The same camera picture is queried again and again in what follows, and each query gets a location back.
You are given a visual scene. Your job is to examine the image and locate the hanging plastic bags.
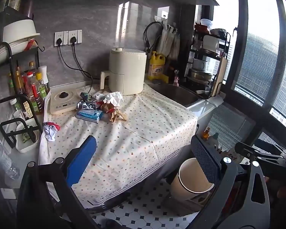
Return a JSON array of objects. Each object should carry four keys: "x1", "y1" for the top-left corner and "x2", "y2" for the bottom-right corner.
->
[{"x1": 157, "y1": 23, "x2": 180, "y2": 60}]

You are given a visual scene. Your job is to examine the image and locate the black hanging cable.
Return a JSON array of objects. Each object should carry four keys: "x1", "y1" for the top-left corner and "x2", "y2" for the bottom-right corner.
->
[{"x1": 144, "y1": 22, "x2": 163, "y2": 53}]

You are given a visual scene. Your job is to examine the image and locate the red and white paper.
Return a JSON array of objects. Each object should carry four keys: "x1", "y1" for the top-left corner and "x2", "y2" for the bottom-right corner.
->
[{"x1": 42, "y1": 122, "x2": 61, "y2": 142}]

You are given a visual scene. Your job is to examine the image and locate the clear plastic water bottle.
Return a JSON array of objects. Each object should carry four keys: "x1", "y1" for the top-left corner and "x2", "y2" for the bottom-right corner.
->
[{"x1": 0, "y1": 134, "x2": 21, "y2": 179}]

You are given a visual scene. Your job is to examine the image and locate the steel pot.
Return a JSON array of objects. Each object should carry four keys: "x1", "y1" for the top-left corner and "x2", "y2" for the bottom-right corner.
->
[{"x1": 187, "y1": 68, "x2": 213, "y2": 82}]

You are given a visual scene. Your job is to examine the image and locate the steel sink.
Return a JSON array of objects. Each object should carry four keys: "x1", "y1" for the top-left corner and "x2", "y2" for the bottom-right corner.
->
[{"x1": 149, "y1": 82, "x2": 204, "y2": 108}]

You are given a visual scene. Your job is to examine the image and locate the yellow detergent bottle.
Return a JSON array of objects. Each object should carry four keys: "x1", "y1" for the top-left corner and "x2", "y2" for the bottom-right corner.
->
[{"x1": 148, "y1": 51, "x2": 166, "y2": 81}]

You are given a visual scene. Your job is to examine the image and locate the black wire rack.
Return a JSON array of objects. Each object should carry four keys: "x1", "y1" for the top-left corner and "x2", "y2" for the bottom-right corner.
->
[{"x1": 0, "y1": 42, "x2": 46, "y2": 148}]

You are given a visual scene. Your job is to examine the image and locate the cream induction cooker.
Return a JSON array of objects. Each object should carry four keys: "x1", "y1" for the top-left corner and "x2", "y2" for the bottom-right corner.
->
[{"x1": 49, "y1": 89, "x2": 86, "y2": 115}]

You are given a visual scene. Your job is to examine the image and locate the white tissue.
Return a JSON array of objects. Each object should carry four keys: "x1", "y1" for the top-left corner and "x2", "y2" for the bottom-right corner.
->
[{"x1": 96, "y1": 92, "x2": 124, "y2": 106}]

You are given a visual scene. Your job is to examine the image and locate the dark green wrapper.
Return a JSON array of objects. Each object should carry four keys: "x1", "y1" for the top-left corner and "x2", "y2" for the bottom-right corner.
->
[{"x1": 80, "y1": 92, "x2": 96, "y2": 101}]

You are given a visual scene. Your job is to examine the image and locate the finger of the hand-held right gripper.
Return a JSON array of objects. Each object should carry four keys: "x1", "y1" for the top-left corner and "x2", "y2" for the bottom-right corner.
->
[{"x1": 235, "y1": 142, "x2": 286, "y2": 170}]

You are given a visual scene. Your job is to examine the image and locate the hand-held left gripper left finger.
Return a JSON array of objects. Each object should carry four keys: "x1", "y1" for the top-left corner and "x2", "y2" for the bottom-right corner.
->
[{"x1": 17, "y1": 135, "x2": 97, "y2": 229}]

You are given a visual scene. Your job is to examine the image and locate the row of seasoning bottles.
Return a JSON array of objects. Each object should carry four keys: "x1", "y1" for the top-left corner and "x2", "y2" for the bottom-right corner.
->
[{"x1": 8, "y1": 61, "x2": 50, "y2": 121}]

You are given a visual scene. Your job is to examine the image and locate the floral white tablecloth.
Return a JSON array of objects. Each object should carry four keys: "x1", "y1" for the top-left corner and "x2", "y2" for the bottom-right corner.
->
[{"x1": 38, "y1": 85, "x2": 198, "y2": 209}]

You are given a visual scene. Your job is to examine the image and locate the silver foil wrapper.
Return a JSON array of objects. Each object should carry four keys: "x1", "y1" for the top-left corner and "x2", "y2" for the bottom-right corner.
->
[{"x1": 76, "y1": 100, "x2": 98, "y2": 111}]

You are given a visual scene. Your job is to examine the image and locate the white bowl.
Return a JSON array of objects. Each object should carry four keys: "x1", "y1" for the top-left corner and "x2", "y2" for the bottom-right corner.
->
[{"x1": 2, "y1": 19, "x2": 40, "y2": 44}]

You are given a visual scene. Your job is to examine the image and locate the blue paper box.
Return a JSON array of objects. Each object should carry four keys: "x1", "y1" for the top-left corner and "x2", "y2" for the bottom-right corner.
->
[{"x1": 76, "y1": 108, "x2": 104, "y2": 124}]

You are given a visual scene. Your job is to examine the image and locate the cream air fryer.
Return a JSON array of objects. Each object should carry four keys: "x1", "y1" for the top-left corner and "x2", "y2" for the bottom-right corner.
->
[{"x1": 100, "y1": 48, "x2": 147, "y2": 96}]

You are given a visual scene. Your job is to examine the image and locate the white pot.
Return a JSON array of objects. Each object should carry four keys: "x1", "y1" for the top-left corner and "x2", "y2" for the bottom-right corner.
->
[{"x1": 193, "y1": 58, "x2": 208, "y2": 70}]

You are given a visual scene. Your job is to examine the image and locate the white wall socket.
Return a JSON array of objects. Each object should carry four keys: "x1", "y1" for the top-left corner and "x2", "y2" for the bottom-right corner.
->
[
  {"x1": 68, "y1": 30, "x2": 82, "y2": 45},
  {"x1": 54, "y1": 31, "x2": 68, "y2": 46}
]

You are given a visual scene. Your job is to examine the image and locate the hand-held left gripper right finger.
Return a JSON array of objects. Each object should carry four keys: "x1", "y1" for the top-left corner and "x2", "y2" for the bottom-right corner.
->
[{"x1": 191, "y1": 135, "x2": 271, "y2": 229}]

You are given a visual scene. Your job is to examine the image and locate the black dish rack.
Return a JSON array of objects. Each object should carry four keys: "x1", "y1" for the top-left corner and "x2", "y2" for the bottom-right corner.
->
[{"x1": 187, "y1": 25, "x2": 231, "y2": 97}]

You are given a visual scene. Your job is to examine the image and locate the white plastic container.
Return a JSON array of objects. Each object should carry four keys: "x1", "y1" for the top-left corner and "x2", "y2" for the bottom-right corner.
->
[{"x1": 15, "y1": 118, "x2": 41, "y2": 153}]

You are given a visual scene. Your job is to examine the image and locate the white dish cloth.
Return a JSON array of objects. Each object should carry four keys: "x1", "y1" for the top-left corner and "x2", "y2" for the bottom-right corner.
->
[{"x1": 211, "y1": 95, "x2": 226, "y2": 105}]

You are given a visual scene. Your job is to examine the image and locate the white trash bin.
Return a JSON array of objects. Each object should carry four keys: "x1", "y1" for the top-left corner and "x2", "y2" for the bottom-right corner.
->
[{"x1": 170, "y1": 158, "x2": 215, "y2": 201}]

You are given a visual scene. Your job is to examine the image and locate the wooden cutting board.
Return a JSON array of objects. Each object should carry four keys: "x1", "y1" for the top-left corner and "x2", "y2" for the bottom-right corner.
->
[{"x1": 211, "y1": 57, "x2": 228, "y2": 97}]

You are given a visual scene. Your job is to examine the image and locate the white window blinds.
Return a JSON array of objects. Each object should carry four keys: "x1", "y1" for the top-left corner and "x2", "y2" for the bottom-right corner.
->
[{"x1": 236, "y1": 0, "x2": 286, "y2": 124}]

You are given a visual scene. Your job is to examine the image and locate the black power cable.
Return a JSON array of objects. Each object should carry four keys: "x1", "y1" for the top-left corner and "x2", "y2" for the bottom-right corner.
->
[
  {"x1": 57, "y1": 38, "x2": 93, "y2": 93},
  {"x1": 70, "y1": 36, "x2": 93, "y2": 79}
]

